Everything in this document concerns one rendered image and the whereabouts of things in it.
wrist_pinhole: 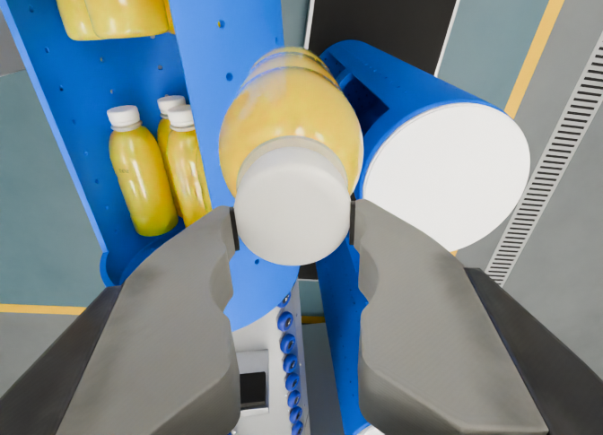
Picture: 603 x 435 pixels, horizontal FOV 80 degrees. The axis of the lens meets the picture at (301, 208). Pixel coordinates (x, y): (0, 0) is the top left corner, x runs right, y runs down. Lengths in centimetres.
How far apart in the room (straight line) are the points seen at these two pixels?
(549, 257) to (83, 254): 255
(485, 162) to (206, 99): 46
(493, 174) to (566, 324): 245
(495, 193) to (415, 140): 18
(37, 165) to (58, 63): 144
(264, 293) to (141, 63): 38
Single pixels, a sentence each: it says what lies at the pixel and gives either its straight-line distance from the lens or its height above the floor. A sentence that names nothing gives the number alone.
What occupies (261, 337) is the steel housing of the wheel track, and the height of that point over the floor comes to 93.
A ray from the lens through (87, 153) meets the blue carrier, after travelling 57.
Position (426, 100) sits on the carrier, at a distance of 62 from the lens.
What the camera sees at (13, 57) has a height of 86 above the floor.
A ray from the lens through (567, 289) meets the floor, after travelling 281.
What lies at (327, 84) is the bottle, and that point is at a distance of 17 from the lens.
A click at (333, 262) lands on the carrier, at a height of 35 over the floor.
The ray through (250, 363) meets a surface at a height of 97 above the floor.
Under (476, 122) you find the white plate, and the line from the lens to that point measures 62.
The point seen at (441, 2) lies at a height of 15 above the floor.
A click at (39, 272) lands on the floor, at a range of 234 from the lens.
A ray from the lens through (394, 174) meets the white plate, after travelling 60.
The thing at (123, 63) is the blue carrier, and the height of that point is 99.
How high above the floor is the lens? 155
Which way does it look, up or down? 59 degrees down
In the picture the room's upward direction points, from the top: 172 degrees clockwise
